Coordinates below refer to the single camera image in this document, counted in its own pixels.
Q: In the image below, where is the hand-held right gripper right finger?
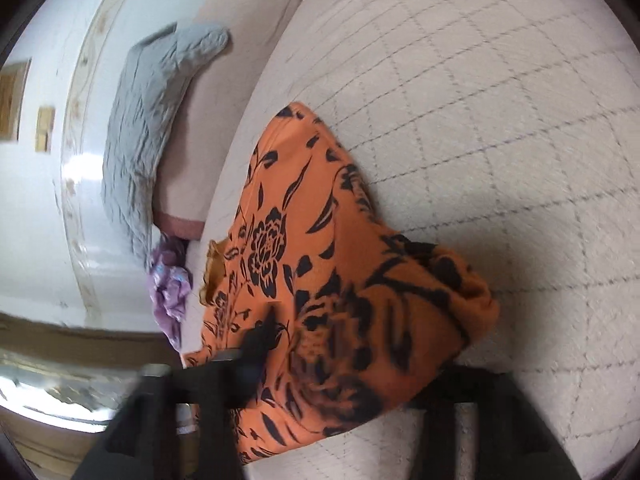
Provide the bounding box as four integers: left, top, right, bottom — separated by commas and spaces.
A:
412, 364, 583, 480

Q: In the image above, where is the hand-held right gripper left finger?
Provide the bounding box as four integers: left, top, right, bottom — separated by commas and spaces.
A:
72, 310, 282, 480

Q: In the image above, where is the orange floral shirt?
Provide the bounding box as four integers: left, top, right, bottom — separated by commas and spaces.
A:
182, 101, 501, 467

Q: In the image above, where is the purple floral garment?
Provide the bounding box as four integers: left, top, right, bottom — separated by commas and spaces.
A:
147, 234, 194, 352

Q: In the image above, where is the wooden door with glass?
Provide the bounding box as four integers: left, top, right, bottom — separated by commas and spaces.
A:
0, 310, 197, 480

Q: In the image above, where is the grey quilted pillow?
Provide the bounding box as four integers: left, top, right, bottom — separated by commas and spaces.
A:
101, 22, 231, 262

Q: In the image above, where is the gold wall plaque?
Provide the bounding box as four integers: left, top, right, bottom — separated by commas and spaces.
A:
0, 59, 32, 144

